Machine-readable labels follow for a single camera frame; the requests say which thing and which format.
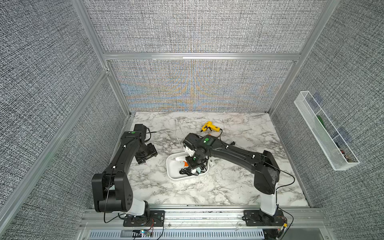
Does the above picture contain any yellow glue gun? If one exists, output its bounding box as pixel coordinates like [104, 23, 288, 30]
[200, 121, 223, 142]

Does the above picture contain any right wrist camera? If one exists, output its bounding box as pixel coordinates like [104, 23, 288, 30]
[183, 144, 195, 157]

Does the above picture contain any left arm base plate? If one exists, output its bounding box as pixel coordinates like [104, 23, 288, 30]
[123, 210, 166, 227]

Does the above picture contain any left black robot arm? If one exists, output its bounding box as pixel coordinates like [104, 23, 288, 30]
[91, 124, 158, 218]

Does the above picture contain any white pink glue gun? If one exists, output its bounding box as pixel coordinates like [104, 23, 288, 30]
[209, 159, 216, 167]

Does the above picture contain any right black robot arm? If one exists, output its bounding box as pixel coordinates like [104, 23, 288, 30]
[183, 133, 281, 216]

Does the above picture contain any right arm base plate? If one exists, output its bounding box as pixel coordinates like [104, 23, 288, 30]
[242, 210, 287, 227]

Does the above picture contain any white orange glue gun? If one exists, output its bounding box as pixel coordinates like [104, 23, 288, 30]
[170, 156, 189, 169]

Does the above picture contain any white wire wall basket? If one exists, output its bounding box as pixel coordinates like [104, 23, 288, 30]
[294, 91, 360, 171]

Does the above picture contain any white plastic storage box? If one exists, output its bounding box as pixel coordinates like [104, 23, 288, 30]
[166, 152, 210, 181]

